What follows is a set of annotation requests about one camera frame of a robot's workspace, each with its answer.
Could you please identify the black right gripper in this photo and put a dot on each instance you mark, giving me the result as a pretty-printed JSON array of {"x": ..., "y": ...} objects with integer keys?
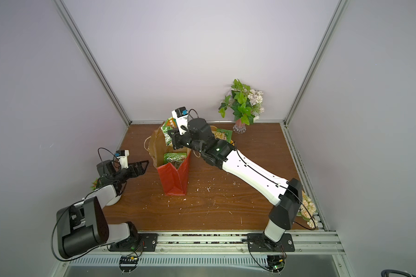
[{"x": 177, "y": 138}]

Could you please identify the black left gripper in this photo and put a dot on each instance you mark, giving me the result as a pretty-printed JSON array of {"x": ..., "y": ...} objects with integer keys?
[{"x": 140, "y": 171}]

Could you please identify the green soup packet back side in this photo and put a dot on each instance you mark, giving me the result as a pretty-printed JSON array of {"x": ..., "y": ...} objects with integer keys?
[{"x": 175, "y": 158}]

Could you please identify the red paper bag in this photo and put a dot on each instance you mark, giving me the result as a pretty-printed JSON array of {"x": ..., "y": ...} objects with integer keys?
[{"x": 174, "y": 179}]

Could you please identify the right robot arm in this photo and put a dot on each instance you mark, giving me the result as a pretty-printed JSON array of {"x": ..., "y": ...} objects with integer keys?
[{"x": 285, "y": 196}]

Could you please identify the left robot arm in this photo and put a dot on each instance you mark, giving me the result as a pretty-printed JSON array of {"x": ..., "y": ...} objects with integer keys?
[{"x": 82, "y": 227}]

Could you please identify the yellow plastic tray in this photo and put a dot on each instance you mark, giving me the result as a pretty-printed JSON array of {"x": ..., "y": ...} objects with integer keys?
[{"x": 225, "y": 136}]

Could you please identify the white pot red flowers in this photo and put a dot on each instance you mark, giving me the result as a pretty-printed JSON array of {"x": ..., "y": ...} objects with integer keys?
[{"x": 108, "y": 192}]

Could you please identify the green plant in pink vase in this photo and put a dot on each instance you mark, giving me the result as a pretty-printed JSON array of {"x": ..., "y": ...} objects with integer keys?
[{"x": 246, "y": 104}]

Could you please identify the orange flower bouquet pot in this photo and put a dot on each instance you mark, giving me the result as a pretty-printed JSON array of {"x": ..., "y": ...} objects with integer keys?
[{"x": 307, "y": 211}]

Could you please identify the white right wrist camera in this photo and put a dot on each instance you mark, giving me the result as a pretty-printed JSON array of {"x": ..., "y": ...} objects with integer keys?
[{"x": 181, "y": 117}]

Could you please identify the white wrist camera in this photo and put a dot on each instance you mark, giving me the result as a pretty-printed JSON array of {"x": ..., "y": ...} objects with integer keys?
[
  {"x": 122, "y": 157},
  {"x": 181, "y": 117}
]

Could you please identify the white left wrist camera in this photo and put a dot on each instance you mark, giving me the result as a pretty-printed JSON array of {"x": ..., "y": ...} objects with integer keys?
[{"x": 122, "y": 157}]

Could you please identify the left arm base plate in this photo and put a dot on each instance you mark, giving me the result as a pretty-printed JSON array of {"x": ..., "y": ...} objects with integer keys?
[{"x": 144, "y": 242}]

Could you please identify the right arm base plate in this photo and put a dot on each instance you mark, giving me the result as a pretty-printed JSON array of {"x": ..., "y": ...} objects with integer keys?
[{"x": 260, "y": 243}]

